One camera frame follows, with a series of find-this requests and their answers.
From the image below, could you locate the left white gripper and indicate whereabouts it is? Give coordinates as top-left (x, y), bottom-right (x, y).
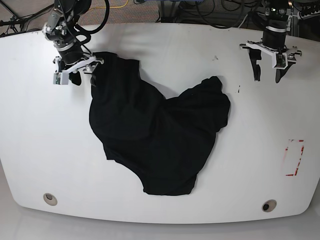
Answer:
top-left (239, 26), bottom-right (302, 84)

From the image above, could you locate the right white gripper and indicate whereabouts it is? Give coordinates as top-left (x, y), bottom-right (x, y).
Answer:
top-left (53, 44), bottom-right (104, 87)

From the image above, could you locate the black T-shirt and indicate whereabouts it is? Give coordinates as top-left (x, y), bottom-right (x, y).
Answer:
top-left (89, 51), bottom-right (231, 196)

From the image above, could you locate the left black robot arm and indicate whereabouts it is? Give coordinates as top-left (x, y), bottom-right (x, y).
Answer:
top-left (239, 0), bottom-right (302, 83)

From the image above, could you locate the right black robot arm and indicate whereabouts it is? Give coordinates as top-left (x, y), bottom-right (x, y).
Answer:
top-left (42, 0), bottom-right (110, 86)

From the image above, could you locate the white power strip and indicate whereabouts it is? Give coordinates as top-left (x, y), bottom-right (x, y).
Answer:
top-left (297, 5), bottom-right (320, 20)

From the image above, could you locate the red tape rectangle marker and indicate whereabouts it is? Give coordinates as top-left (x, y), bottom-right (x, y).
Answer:
top-left (282, 139), bottom-right (305, 177)

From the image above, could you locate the black tripod stand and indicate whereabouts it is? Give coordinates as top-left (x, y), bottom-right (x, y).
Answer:
top-left (0, 0), bottom-right (54, 33)

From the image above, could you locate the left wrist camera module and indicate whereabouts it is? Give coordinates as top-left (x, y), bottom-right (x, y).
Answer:
top-left (274, 53), bottom-right (288, 70)

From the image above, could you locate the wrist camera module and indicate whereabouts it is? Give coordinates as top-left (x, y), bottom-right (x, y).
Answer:
top-left (53, 72), bottom-right (69, 85)
top-left (274, 53), bottom-right (288, 70)

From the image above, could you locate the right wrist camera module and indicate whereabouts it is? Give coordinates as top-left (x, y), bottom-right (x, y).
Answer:
top-left (53, 72), bottom-right (69, 85)

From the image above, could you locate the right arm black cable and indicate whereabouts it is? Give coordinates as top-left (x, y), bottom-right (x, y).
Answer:
top-left (72, 0), bottom-right (111, 51)

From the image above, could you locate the yellow cable on floor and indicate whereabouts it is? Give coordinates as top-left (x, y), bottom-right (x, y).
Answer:
top-left (88, 0), bottom-right (130, 12)

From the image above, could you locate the left table cable grommet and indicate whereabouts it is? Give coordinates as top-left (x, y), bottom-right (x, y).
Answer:
top-left (43, 193), bottom-right (58, 206)

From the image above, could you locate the table cable grommet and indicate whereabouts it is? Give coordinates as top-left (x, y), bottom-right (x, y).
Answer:
top-left (43, 193), bottom-right (58, 206)
top-left (261, 199), bottom-right (277, 213)

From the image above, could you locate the right table cable grommet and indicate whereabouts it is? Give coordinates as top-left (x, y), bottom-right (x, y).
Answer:
top-left (261, 199), bottom-right (277, 213)

